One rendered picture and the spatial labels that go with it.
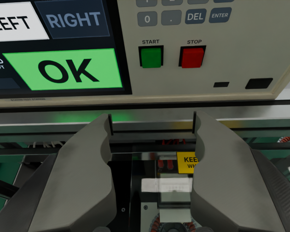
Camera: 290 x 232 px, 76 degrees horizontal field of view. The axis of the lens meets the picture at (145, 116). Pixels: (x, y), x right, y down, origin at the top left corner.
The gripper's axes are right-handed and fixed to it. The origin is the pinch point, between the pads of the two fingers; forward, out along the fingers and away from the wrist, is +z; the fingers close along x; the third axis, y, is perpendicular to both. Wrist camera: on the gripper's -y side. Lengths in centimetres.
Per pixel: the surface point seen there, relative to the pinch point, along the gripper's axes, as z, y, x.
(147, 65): 6.5, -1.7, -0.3
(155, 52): 6.0, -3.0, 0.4
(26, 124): 7.2, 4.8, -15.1
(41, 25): 5.3, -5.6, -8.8
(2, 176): 27, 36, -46
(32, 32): 5.6, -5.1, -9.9
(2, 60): 6.7, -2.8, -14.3
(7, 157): 10.0, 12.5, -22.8
